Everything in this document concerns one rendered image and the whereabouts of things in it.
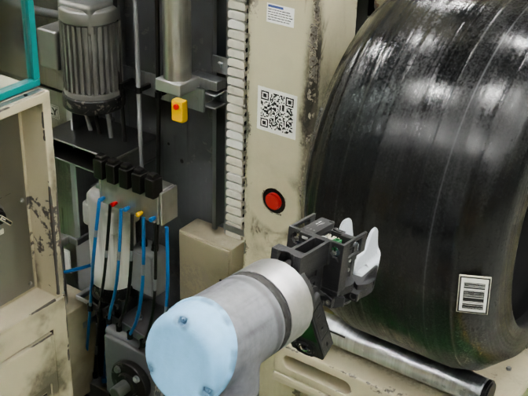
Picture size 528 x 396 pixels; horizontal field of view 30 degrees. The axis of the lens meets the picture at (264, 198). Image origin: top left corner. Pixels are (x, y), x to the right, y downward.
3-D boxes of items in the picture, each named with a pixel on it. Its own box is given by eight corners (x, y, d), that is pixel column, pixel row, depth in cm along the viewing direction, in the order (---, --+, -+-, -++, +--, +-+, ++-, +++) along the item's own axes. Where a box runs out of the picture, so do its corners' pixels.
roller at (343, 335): (284, 326, 162) (291, 300, 161) (296, 325, 166) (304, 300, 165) (481, 411, 144) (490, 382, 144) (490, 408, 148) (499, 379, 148)
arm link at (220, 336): (137, 396, 94) (135, 302, 91) (216, 346, 104) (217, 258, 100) (216, 429, 89) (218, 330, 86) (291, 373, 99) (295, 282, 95)
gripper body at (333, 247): (372, 230, 109) (316, 265, 99) (362, 299, 112) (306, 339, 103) (314, 210, 112) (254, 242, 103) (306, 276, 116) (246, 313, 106)
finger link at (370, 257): (402, 219, 117) (364, 243, 110) (395, 264, 119) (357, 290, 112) (379, 211, 118) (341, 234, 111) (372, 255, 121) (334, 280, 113)
